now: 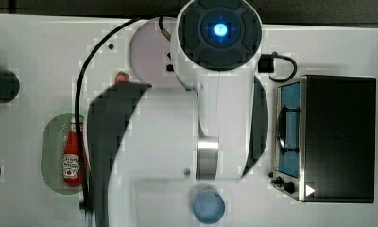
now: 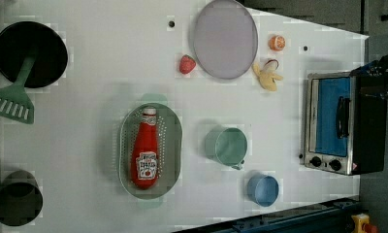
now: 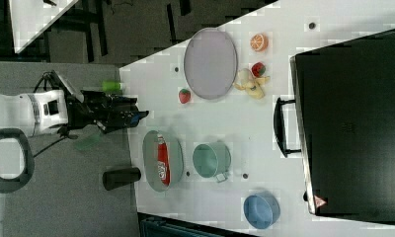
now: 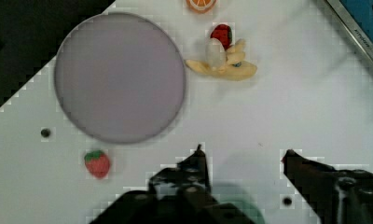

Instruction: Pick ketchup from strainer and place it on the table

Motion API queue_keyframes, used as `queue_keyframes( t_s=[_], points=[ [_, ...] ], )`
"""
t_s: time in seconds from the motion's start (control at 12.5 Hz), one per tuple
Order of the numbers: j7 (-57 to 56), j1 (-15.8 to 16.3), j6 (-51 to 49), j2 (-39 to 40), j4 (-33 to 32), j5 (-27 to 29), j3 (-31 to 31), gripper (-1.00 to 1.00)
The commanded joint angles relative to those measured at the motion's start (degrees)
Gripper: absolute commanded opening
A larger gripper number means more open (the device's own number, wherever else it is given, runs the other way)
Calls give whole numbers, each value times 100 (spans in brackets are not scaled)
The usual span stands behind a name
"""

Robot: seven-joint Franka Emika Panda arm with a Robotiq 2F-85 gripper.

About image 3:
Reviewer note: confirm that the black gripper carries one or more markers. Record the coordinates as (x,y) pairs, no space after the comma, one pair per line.
(109,112)

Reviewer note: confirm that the red ketchup bottle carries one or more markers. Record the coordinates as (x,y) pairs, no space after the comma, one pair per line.
(163,161)

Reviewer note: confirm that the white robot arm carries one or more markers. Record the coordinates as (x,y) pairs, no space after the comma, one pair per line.
(54,112)

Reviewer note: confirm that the green oval strainer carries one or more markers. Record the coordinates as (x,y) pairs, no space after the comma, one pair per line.
(176,164)

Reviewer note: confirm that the green small bottle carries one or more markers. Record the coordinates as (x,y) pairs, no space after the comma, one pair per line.
(112,86)

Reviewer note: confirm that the green spatula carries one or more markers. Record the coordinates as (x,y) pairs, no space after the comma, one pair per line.
(87,142)

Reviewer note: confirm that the black cylindrical cup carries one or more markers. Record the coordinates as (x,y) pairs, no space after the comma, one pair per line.
(122,177)

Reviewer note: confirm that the green metal mug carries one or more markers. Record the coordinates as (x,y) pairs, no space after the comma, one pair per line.
(212,160)

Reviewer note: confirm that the grey round plate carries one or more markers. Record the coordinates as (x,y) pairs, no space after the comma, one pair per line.
(210,63)

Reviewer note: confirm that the toy peeled banana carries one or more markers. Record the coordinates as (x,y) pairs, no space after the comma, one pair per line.
(250,84)

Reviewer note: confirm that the toy strawberry half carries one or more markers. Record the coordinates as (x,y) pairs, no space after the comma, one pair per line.
(258,69)

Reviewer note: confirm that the toy orange slice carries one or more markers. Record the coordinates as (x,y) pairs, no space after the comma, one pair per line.
(259,42)

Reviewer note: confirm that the blue bowl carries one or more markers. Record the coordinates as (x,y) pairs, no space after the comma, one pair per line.
(261,210)

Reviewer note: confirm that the black toaster oven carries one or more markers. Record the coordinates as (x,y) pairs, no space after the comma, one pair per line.
(344,96)

